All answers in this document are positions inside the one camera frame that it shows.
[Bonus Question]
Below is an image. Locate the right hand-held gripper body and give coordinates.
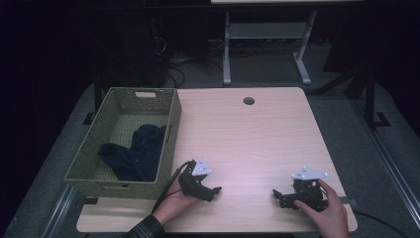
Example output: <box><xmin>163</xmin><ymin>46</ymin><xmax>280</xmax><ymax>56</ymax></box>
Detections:
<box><xmin>290</xmin><ymin>166</ymin><xmax>330</xmax><ymax>213</ymax></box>

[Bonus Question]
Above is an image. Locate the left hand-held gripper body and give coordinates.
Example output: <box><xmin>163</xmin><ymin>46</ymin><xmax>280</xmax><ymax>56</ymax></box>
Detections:
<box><xmin>178</xmin><ymin>157</ymin><xmax>213</xmax><ymax>201</ymax></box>

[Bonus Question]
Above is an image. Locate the person's left hand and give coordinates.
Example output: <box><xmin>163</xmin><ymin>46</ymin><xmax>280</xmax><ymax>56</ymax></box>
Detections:
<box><xmin>152</xmin><ymin>178</ymin><xmax>201</xmax><ymax>227</ymax></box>

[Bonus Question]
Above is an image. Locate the person's right hand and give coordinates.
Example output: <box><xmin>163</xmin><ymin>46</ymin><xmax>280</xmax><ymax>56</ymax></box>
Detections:
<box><xmin>293</xmin><ymin>179</ymin><xmax>351</xmax><ymax>238</ymax></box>

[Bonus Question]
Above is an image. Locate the dark cloth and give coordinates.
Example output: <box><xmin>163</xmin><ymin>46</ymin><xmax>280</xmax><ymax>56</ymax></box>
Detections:
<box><xmin>97</xmin><ymin>124</ymin><xmax>168</xmax><ymax>182</ymax></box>

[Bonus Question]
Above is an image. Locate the green woven basket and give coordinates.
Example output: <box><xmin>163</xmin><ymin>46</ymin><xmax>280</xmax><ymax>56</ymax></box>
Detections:
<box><xmin>63</xmin><ymin>86</ymin><xmax>182</xmax><ymax>200</ymax></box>

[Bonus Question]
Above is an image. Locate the black floor stand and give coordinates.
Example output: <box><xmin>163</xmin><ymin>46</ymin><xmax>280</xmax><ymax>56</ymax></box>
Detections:
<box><xmin>310</xmin><ymin>63</ymin><xmax>392</xmax><ymax>131</ymax></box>
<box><xmin>81</xmin><ymin>73</ymin><xmax>104</xmax><ymax>127</ymax></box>

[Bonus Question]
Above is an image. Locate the grey metal stand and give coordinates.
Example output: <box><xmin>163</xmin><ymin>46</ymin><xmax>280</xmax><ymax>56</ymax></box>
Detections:
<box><xmin>222</xmin><ymin>9</ymin><xmax>318</xmax><ymax>87</ymax></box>

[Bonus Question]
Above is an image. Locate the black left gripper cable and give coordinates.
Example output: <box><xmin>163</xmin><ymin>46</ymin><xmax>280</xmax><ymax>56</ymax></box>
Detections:
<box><xmin>151</xmin><ymin>160</ymin><xmax>196</xmax><ymax>214</ymax></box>

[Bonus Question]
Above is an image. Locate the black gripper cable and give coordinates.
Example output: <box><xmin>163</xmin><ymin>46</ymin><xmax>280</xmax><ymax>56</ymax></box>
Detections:
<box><xmin>352</xmin><ymin>209</ymin><xmax>412</xmax><ymax>238</ymax></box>
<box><xmin>151</xmin><ymin>160</ymin><xmax>196</xmax><ymax>214</ymax></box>

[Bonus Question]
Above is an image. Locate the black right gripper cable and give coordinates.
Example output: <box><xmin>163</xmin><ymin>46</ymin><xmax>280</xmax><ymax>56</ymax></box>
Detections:
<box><xmin>352</xmin><ymin>209</ymin><xmax>412</xmax><ymax>238</ymax></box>

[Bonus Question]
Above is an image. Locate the metal floor rail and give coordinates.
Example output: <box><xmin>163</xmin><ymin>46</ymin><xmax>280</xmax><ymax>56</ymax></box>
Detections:
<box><xmin>351</xmin><ymin>97</ymin><xmax>420</xmax><ymax>230</ymax></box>
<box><xmin>41</xmin><ymin>182</ymin><xmax>78</xmax><ymax>238</ymax></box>

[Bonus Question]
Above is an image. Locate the bundle of floor cables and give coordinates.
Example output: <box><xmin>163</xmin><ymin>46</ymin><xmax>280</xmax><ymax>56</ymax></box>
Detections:
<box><xmin>150</xmin><ymin>34</ymin><xmax>226</xmax><ymax>89</ymax></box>

